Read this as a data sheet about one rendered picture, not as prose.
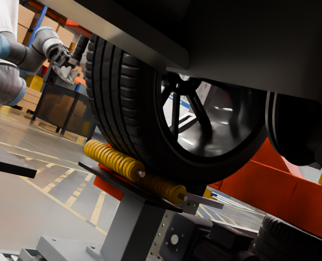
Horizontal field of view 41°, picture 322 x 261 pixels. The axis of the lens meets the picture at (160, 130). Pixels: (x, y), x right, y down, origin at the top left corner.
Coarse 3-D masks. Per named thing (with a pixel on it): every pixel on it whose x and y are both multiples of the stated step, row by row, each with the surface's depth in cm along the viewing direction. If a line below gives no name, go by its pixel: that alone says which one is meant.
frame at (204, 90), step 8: (80, 64) 126; (200, 88) 160; (208, 88) 157; (216, 88) 159; (200, 96) 160; (208, 96) 157; (208, 104) 158; (192, 112) 159; (184, 120) 158; (192, 120) 155; (184, 128) 153
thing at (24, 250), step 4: (24, 248) 127; (28, 248) 128; (20, 252) 126; (24, 252) 125; (28, 252) 128; (32, 252) 129; (36, 252) 130; (20, 256) 126; (24, 256) 124; (28, 256) 123; (32, 256) 123; (36, 256) 122; (40, 256) 122; (20, 260) 125; (24, 260) 124; (28, 260) 122; (32, 260) 121; (36, 260) 121; (40, 260) 121; (44, 260) 122
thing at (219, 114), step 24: (168, 72) 129; (168, 96) 136; (192, 96) 142; (216, 96) 154; (240, 96) 147; (264, 96) 140; (216, 120) 148; (240, 120) 142; (192, 144) 138; (216, 144) 137; (240, 144) 134
